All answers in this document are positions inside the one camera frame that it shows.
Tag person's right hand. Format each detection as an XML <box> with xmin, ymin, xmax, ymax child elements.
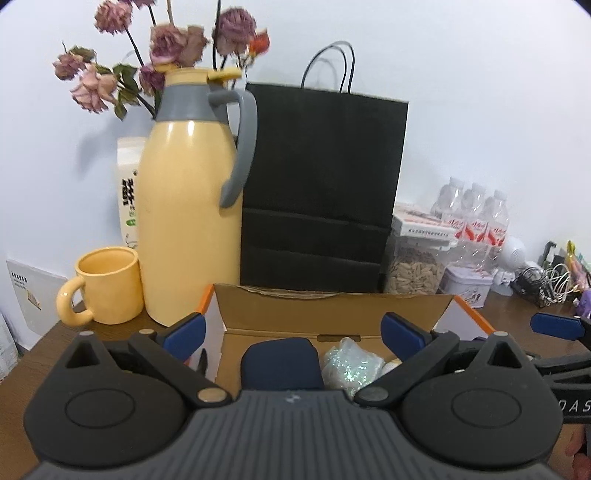
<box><xmin>564</xmin><ymin>424</ymin><xmax>591</xmax><ymax>480</ymax></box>

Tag glittery clear bag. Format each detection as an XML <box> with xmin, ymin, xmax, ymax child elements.
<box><xmin>322</xmin><ymin>337</ymin><xmax>386</xmax><ymax>400</ymax></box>

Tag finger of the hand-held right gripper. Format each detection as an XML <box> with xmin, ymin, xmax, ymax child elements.
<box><xmin>524</xmin><ymin>351</ymin><xmax>591</xmax><ymax>386</ymax></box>
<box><xmin>530</xmin><ymin>312</ymin><xmax>591</xmax><ymax>352</ymax></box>

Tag black paper bag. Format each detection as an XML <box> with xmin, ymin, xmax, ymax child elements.
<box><xmin>239</xmin><ymin>41</ymin><xmax>410</xmax><ymax>294</ymax></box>

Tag white milk carton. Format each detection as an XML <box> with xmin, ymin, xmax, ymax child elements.
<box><xmin>115</xmin><ymin>137</ymin><xmax>151</xmax><ymax>250</ymax></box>

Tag white tin box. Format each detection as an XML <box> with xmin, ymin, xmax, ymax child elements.
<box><xmin>438</xmin><ymin>264</ymin><xmax>496</xmax><ymax>309</ymax></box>

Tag colourful small packets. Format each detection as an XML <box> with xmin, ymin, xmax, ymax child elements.
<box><xmin>564</xmin><ymin>240</ymin><xmax>591</xmax><ymax>289</ymax></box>

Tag white round figurine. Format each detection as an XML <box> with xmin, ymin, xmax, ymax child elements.
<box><xmin>492</xmin><ymin>235</ymin><xmax>527</xmax><ymax>289</ymax></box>

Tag tangle of cables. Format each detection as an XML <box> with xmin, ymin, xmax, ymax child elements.
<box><xmin>510</xmin><ymin>263</ymin><xmax>578</xmax><ymax>308</ymax></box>

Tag white flat box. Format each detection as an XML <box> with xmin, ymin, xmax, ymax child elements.
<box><xmin>6</xmin><ymin>258</ymin><xmax>70</xmax><ymax>337</ymax></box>

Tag yellow thermos jug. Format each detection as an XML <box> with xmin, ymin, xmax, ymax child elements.
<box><xmin>137</xmin><ymin>68</ymin><xmax>258</xmax><ymax>328</ymax></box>

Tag dried rose bouquet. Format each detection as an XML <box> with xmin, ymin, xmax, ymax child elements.
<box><xmin>52</xmin><ymin>0</ymin><xmax>271</xmax><ymax>121</ymax></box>

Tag clear seed container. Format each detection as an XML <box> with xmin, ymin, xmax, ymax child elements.
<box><xmin>383</xmin><ymin>202</ymin><xmax>455</xmax><ymax>296</ymax></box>

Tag red cardboard box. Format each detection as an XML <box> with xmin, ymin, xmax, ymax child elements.
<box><xmin>199</xmin><ymin>282</ymin><xmax>497</xmax><ymax>393</ymax></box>

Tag yellow mug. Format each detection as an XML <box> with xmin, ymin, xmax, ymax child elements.
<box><xmin>56</xmin><ymin>246</ymin><xmax>145</xmax><ymax>326</ymax></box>

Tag clear water bottle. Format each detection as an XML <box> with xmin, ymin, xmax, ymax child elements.
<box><xmin>457</xmin><ymin>182</ymin><xmax>488</xmax><ymax>264</ymax></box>
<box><xmin>431</xmin><ymin>176</ymin><xmax>467</xmax><ymax>259</ymax></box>
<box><xmin>480</xmin><ymin>189</ymin><xmax>510</xmax><ymax>268</ymax></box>

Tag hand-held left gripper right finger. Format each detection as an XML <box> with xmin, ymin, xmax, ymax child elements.
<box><xmin>355</xmin><ymin>312</ymin><xmax>531</xmax><ymax>409</ymax></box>

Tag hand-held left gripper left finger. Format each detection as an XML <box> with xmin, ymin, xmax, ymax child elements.
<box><xmin>65</xmin><ymin>313</ymin><xmax>230</xmax><ymax>408</ymax></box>

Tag navy blue pouch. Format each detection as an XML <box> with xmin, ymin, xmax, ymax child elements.
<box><xmin>241</xmin><ymin>337</ymin><xmax>324</xmax><ymax>393</ymax></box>

